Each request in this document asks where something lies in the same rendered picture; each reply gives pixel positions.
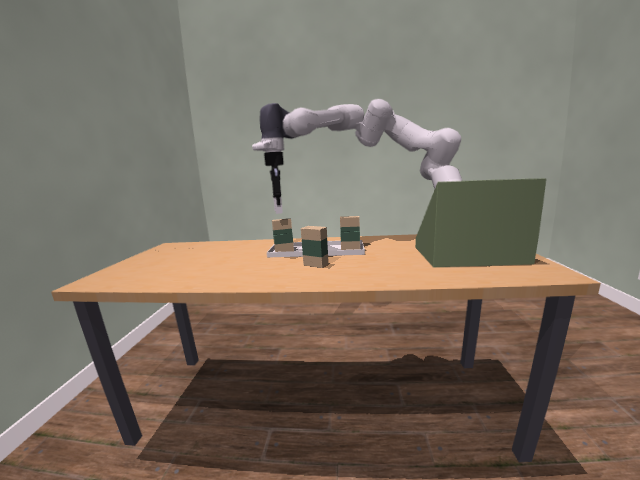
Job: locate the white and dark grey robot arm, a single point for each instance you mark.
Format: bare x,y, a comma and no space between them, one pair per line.
441,146

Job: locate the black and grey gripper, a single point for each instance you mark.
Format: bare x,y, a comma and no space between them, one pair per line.
275,159

